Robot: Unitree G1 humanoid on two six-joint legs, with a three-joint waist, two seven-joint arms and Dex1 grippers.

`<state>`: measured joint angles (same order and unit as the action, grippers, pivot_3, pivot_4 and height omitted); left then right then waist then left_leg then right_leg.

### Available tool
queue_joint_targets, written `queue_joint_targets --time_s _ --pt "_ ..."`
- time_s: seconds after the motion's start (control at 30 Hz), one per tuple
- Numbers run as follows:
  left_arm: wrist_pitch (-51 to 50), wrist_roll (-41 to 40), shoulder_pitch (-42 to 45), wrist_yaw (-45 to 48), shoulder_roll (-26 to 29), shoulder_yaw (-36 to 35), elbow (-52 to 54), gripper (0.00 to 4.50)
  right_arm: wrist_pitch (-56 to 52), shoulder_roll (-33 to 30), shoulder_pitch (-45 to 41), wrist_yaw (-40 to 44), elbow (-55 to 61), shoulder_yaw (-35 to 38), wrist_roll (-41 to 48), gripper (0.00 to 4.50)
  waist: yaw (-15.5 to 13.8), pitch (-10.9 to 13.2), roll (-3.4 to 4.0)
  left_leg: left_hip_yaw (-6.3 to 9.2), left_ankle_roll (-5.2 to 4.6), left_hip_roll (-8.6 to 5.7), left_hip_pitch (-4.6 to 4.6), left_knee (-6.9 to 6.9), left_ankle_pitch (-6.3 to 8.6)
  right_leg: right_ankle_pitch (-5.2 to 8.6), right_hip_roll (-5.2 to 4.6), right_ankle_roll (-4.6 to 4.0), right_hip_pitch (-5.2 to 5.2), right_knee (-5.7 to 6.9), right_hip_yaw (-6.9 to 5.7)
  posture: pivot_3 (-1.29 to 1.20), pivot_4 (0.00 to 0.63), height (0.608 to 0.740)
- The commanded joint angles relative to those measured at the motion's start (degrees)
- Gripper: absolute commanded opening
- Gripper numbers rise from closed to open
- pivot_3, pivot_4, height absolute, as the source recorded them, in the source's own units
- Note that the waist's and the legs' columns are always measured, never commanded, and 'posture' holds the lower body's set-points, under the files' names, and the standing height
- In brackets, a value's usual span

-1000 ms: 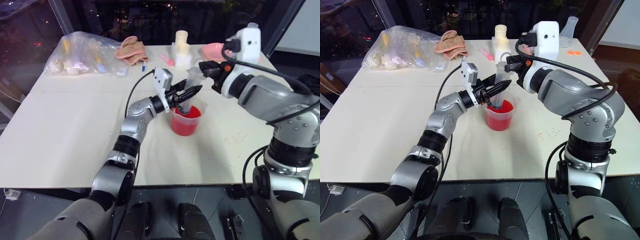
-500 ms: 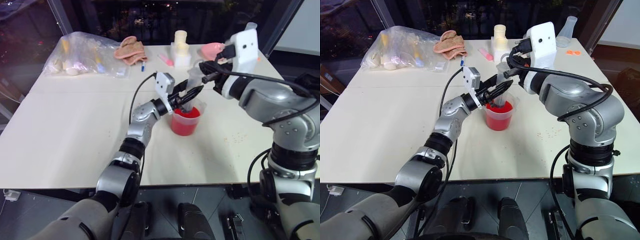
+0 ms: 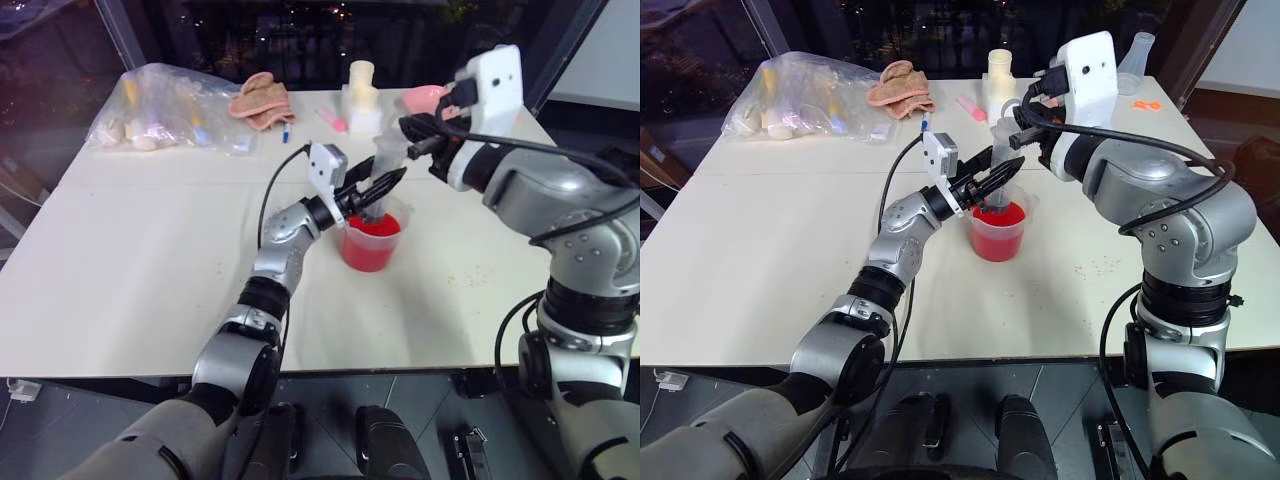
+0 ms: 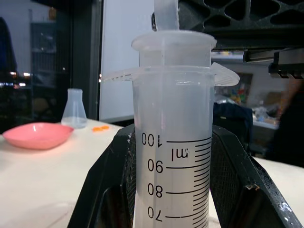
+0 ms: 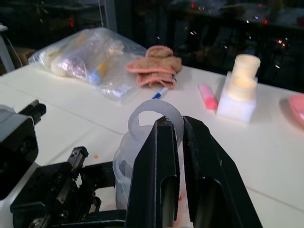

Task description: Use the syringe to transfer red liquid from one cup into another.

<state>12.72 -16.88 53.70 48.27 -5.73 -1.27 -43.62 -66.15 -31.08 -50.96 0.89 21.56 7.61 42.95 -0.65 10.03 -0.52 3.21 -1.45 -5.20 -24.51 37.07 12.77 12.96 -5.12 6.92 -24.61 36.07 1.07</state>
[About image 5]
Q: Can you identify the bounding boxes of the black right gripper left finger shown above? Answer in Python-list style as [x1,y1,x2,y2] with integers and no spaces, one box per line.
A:
[124,119,181,228]

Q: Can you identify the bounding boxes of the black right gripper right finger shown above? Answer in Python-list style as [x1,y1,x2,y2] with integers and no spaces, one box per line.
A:
[182,115,263,228]

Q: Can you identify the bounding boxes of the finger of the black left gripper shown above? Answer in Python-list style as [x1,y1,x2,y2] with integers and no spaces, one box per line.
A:
[82,161,116,190]

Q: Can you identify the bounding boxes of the translucent white plastic ring piece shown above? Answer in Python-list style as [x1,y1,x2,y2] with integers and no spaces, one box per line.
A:
[113,99,190,224]

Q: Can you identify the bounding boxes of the white cup holder block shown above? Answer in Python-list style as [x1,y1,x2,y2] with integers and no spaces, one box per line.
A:
[216,71,258,124]

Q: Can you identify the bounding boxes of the short cream plastic cup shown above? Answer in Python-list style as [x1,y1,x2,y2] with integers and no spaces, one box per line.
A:
[226,77,258,102]

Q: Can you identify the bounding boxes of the tall cream plastic cup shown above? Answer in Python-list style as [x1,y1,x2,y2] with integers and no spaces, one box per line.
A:
[231,54,261,83]

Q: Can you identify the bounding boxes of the pink marker pen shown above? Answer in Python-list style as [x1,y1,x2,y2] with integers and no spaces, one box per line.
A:
[198,83,218,113]

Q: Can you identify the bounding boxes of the blue white marker pen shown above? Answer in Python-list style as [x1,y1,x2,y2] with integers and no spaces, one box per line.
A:
[151,86,170,100]

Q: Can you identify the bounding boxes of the pink dish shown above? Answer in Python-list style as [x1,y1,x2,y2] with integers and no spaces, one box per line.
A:
[278,94,304,131]

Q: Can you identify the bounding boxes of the pink brown cloth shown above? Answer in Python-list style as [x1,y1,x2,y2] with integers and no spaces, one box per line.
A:
[126,46,183,90]

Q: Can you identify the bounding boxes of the clear plastic bag with items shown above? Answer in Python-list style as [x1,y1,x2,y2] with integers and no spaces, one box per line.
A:
[28,28,148,104]

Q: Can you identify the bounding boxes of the white stand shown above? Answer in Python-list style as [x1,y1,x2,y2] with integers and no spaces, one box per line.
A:
[0,23,15,75]

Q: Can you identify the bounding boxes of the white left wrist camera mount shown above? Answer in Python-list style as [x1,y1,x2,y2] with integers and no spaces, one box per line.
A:
[0,104,40,214]

